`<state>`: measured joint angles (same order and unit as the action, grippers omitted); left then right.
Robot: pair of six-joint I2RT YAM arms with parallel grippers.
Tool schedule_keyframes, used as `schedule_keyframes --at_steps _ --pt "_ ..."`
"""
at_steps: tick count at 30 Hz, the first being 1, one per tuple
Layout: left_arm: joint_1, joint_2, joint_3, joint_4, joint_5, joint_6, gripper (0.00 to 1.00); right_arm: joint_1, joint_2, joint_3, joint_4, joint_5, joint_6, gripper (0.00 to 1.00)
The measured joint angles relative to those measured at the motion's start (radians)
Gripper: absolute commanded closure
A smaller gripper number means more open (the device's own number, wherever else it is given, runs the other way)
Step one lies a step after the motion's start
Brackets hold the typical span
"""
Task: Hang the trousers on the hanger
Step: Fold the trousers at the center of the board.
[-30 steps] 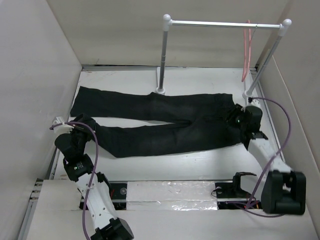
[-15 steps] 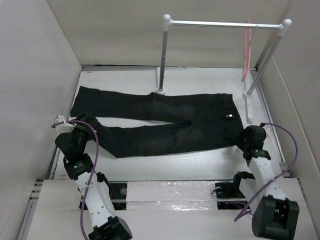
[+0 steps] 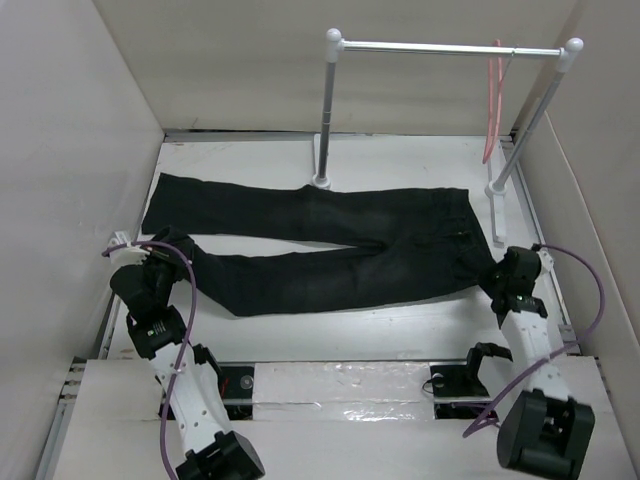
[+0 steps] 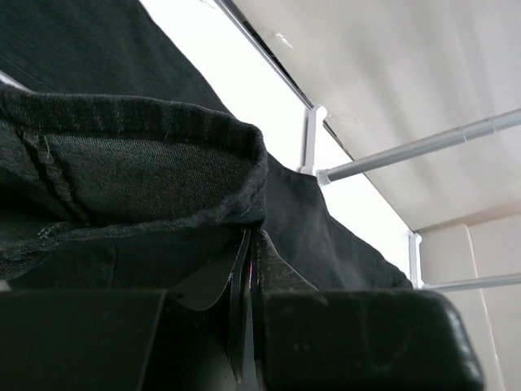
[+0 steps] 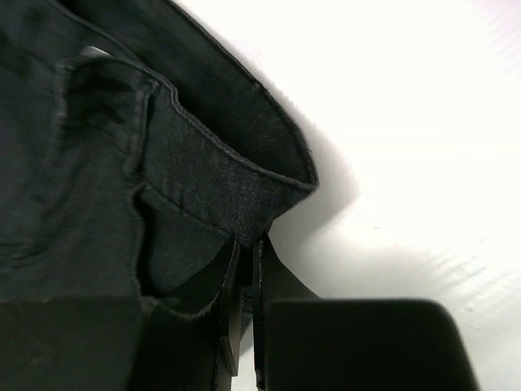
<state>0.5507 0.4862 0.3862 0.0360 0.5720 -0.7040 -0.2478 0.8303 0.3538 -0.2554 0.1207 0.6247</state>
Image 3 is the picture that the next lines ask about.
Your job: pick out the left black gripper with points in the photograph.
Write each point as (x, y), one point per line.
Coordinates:
(158, 258)

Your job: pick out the black trousers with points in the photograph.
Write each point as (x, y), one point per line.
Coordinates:
(257, 251)

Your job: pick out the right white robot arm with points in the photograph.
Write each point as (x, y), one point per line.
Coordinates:
(542, 429)

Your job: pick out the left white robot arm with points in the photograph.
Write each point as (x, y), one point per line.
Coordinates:
(197, 440)

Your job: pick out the pink clothes hanger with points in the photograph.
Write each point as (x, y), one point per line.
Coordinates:
(496, 77)

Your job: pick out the silver foil covered panel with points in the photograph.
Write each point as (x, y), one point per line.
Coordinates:
(342, 391)

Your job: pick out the white and silver clothes rack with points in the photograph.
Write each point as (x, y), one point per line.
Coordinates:
(499, 173)

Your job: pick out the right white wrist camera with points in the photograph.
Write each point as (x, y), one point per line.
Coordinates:
(546, 259)

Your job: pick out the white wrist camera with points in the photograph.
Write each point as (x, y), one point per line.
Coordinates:
(122, 252)
(546, 259)

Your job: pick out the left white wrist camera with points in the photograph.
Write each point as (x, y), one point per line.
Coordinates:
(122, 252)

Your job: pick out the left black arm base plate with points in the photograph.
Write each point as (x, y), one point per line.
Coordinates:
(236, 388)

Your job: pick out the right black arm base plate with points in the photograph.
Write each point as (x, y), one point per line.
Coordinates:
(455, 394)

